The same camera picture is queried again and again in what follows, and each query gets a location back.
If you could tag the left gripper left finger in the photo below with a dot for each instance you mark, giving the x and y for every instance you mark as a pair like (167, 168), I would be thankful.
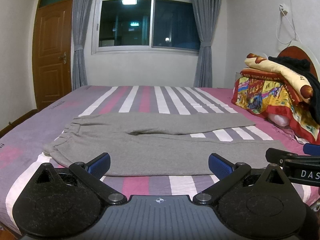
(67, 203)

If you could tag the striped pink purple bedsheet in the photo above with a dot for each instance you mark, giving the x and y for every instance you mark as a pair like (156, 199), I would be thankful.
(22, 148)

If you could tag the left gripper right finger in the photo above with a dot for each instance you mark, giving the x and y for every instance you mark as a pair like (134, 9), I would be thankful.
(250, 202)

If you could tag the grey curtain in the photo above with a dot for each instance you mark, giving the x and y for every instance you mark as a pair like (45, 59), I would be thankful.
(80, 18)
(206, 13)

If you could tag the left grey curtain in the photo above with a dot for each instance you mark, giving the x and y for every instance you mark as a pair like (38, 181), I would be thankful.
(80, 18)

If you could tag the colourful folded quilt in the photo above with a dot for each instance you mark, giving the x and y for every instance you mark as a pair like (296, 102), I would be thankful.
(261, 93)

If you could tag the right grey curtain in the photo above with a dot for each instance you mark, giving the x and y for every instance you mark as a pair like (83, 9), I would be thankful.
(206, 13)

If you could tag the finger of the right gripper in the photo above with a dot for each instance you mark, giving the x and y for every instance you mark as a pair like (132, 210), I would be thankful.
(311, 149)
(282, 158)

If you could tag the grey sweatpants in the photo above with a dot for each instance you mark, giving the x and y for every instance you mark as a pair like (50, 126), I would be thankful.
(154, 144)

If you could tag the aluminium frame window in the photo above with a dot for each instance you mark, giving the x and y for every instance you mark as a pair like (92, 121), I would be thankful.
(144, 25)

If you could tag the brown wooden door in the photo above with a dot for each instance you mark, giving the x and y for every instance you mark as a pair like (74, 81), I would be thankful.
(52, 53)

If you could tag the white pillow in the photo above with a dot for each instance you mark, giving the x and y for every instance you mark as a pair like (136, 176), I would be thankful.
(278, 120)

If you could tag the cream brown folded blanket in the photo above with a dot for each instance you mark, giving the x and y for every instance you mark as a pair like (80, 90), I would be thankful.
(298, 82)

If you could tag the red white headboard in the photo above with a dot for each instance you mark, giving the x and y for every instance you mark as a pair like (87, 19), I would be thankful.
(299, 51)

